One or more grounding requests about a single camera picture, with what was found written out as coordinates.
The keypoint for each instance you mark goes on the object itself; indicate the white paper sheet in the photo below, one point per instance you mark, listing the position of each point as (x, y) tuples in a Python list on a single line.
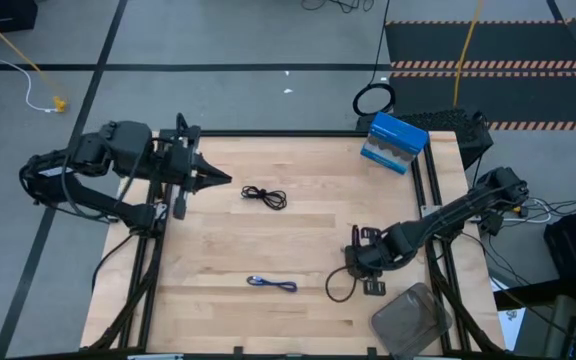
[(508, 320)]

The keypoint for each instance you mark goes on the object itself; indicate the black perforated crate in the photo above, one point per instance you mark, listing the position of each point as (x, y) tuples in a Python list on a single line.
[(453, 122)]

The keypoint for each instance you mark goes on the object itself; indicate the black aluminium table frame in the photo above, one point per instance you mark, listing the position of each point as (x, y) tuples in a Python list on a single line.
[(293, 133)]

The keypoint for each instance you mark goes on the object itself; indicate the black case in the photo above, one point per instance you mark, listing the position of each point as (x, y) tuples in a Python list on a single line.
[(570, 245)]

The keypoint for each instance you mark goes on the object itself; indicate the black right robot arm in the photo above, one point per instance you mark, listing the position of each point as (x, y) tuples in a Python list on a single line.
[(448, 215)]

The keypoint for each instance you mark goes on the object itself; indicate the black box on floor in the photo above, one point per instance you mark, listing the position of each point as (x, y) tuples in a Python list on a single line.
[(3, 15)]

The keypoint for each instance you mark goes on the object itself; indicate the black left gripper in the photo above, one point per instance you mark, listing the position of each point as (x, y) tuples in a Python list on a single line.
[(185, 160)]

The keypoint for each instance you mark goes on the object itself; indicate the black mat with orange stripes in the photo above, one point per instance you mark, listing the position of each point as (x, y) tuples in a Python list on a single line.
[(518, 45)]

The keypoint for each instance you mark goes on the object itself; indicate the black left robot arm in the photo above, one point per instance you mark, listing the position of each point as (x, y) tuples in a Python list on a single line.
[(123, 145)]

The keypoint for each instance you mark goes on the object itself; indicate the blue DualShock controller box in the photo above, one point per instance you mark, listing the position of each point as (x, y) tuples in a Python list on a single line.
[(398, 135)]

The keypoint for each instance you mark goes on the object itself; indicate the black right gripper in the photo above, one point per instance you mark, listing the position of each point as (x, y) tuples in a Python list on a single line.
[(373, 255)]

